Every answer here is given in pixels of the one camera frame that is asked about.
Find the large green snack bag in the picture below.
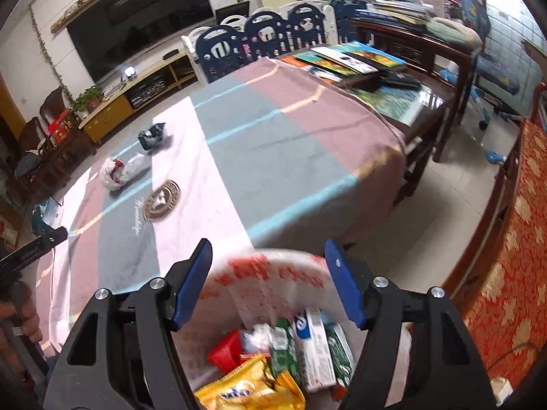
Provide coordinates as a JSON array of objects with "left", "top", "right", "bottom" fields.
[{"left": 325, "top": 323, "right": 355, "bottom": 389}]

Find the red snack packet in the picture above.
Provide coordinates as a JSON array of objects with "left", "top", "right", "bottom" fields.
[{"left": 206, "top": 329, "right": 244, "bottom": 375}]

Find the white blue carton box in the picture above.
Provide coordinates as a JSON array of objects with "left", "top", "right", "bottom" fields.
[{"left": 294, "top": 307, "right": 336, "bottom": 393}]

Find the yellow chip bag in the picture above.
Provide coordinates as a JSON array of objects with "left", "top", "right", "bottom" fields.
[{"left": 194, "top": 354, "right": 306, "bottom": 410}]

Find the narrow green snack packet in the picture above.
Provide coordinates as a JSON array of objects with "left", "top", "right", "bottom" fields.
[{"left": 271, "top": 317, "right": 301, "bottom": 386}]

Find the white plastic trash bag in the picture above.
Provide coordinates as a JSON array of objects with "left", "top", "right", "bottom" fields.
[{"left": 173, "top": 249, "right": 366, "bottom": 392}]

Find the person's left hand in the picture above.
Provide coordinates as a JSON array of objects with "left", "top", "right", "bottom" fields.
[{"left": 0, "top": 280, "right": 44, "bottom": 368}]

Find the teal gift box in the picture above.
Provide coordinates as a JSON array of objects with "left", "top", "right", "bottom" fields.
[{"left": 30, "top": 197, "right": 63, "bottom": 237}]

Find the dark wooden armchair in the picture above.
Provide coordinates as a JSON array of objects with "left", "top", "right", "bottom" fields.
[{"left": 15, "top": 88, "right": 95, "bottom": 193}]

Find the crumpled white plastic wrapper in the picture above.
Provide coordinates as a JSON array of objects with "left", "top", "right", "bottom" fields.
[{"left": 98, "top": 153, "right": 146, "bottom": 192}]

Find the red gift box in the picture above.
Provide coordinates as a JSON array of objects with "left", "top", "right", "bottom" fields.
[{"left": 48, "top": 108, "right": 81, "bottom": 145}]

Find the crumpled dark green wrapper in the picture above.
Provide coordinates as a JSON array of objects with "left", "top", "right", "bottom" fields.
[{"left": 137, "top": 122, "right": 165, "bottom": 151}]

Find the potted green plant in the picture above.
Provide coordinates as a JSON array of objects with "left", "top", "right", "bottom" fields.
[{"left": 71, "top": 84, "right": 104, "bottom": 113}]

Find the red floral sofa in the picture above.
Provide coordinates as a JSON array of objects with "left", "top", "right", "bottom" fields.
[{"left": 443, "top": 83, "right": 546, "bottom": 388}]

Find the striped pink grey tablecloth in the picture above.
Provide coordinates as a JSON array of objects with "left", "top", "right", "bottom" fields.
[{"left": 36, "top": 58, "right": 406, "bottom": 349}]

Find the wooden TV cabinet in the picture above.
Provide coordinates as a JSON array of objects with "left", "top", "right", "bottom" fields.
[{"left": 79, "top": 53, "right": 197, "bottom": 144}]

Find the stack of books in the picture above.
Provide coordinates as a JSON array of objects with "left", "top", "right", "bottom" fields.
[{"left": 280, "top": 41, "right": 444, "bottom": 127}]

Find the blue white playpen fence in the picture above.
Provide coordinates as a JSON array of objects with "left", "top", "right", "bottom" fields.
[{"left": 182, "top": 0, "right": 367, "bottom": 84}]

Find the black flat television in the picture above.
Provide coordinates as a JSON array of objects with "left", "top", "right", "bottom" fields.
[{"left": 68, "top": 0, "right": 213, "bottom": 82}]

